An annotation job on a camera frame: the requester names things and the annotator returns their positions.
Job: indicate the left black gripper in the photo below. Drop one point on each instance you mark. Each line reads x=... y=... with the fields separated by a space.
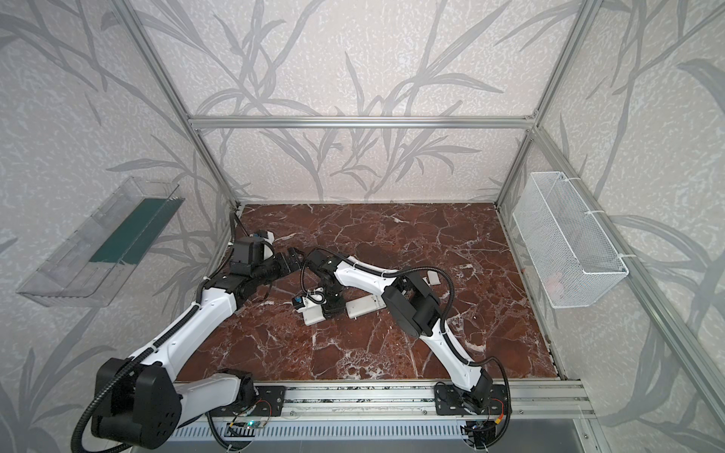
x=292 y=261

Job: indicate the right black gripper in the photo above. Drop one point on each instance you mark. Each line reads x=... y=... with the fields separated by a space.
x=329 y=297

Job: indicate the white remote control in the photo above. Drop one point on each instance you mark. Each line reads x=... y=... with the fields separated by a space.
x=364 y=305
x=312 y=313

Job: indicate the white battery cover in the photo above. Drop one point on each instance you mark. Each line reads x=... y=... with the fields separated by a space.
x=433 y=278

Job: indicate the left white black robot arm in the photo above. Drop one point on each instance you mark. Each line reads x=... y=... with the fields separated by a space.
x=138 y=402

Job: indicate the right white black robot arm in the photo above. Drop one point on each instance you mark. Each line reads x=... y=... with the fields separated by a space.
x=419 y=300

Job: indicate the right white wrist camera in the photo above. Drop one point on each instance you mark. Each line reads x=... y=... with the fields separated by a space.
x=316 y=297

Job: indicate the aluminium mounting rail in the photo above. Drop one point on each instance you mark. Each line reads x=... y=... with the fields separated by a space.
x=414 y=399

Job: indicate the clear plastic wall bin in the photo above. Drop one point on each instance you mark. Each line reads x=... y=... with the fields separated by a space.
x=90 y=268

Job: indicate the aluminium frame crossbar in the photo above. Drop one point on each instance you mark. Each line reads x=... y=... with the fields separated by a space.
x=475 y=122

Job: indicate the white wire mesh basket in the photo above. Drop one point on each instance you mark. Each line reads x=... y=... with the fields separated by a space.
x=573 y=257

